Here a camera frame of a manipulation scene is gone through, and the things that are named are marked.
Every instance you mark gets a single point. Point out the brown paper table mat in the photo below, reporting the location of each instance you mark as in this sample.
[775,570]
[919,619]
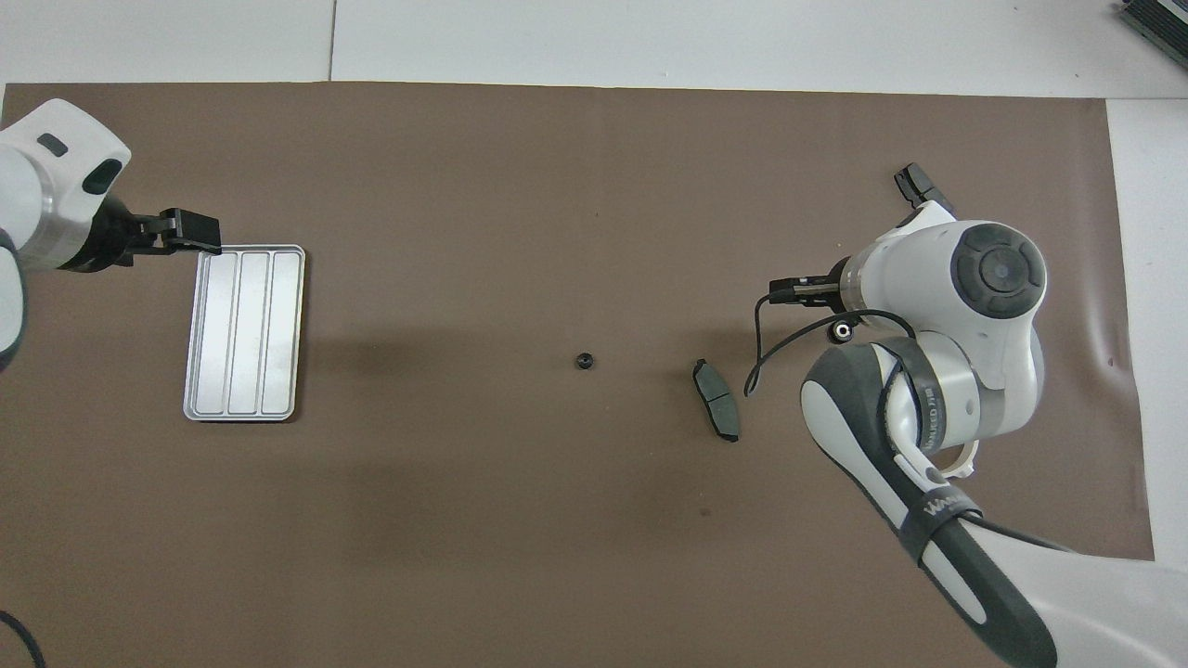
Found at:
[464,186]

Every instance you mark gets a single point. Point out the silver metal tray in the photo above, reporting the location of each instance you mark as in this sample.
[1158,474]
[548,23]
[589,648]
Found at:
[246,334]

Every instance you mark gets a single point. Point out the grey ribbed device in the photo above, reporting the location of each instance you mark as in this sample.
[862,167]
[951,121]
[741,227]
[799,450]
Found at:
[1160,20]

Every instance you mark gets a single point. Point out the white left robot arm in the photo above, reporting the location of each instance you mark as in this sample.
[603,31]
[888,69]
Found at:
[46,186]

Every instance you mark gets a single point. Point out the dark grey brake pad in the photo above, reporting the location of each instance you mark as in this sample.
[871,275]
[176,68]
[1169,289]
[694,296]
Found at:
[914,181]
[716,399]

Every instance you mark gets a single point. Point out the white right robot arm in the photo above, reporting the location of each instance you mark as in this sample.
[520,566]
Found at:
[928,264]

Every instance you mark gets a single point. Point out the white curved plastic bracket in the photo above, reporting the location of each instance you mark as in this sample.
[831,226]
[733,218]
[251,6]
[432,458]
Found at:
[968,461]

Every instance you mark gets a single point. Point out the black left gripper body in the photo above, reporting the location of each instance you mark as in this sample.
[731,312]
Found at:
[109,241]

